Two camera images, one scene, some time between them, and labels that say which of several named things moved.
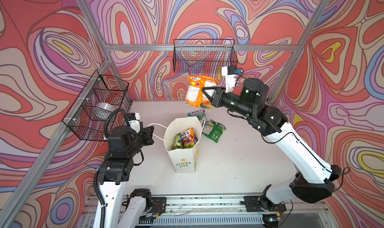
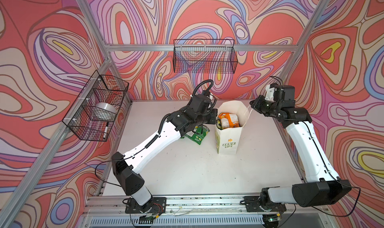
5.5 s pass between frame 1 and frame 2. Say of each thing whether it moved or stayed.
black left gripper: moved
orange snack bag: moved
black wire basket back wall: stayed
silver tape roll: stayed
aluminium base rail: stayed
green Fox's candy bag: moved
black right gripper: moved
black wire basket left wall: stayed
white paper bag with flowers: moved
